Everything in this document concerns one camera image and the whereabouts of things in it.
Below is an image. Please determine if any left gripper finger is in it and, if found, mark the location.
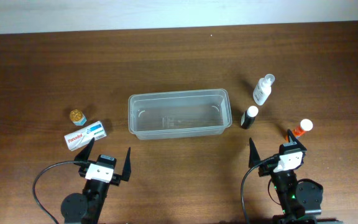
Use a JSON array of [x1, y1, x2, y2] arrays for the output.
[[121, 148, 131, 182], [74, 138, 94, 166]]

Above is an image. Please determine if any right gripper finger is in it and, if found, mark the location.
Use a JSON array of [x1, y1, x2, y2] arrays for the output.
[[249, 138, 261, 168], [286, 129, 306, 152]]

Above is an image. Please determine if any white Panadol box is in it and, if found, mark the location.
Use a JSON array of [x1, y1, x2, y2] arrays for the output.
[[64, 121, 107, 151]]

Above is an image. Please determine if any orange tube white cap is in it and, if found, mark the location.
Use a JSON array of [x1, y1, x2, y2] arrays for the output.
[[291, 119, 313, 138]]

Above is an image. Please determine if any small gold lid jar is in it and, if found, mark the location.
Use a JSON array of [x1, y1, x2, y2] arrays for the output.
[[69, 110, 87, 126]]

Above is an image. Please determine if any dark bottle white cap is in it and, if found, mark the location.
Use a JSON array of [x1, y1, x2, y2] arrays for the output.
[[241, 106, 259, 129]]

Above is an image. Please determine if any white spray bottle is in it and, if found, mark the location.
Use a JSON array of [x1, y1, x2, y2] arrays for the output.
[[252, 74, 275, 106]]

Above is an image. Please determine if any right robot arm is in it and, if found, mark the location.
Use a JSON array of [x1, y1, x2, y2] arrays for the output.
[[241, 130, 340, 224]]

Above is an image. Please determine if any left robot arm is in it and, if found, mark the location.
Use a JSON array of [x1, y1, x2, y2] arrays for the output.
[[60, 139, 131, 224]]

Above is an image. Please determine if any clear plastic container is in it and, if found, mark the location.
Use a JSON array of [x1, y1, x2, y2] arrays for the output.
[[128, 88, 232, 140]]

